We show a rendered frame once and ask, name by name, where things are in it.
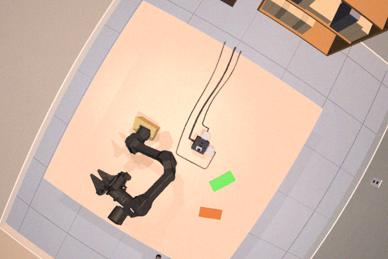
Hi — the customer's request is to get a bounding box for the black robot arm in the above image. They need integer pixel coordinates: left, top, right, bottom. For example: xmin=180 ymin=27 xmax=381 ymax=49
xmin=108 ymin=125 xmax=177 ymax=225

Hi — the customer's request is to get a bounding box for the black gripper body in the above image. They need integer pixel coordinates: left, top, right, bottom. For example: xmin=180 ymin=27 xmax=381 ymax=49
xmin=96 ymin=174 xmax=127 ymax=203

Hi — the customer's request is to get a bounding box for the green flat rectangular slab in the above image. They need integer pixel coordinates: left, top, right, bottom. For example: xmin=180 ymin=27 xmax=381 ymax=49
xmin=208 ymin=171 xmax=236 ymax=192

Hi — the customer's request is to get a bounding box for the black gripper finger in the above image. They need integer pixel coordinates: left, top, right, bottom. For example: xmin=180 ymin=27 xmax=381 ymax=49
xmin=97 ymin=169 xmax=118 ymax=187
xmin=90 ymin=174 xmax=104 ymax=191

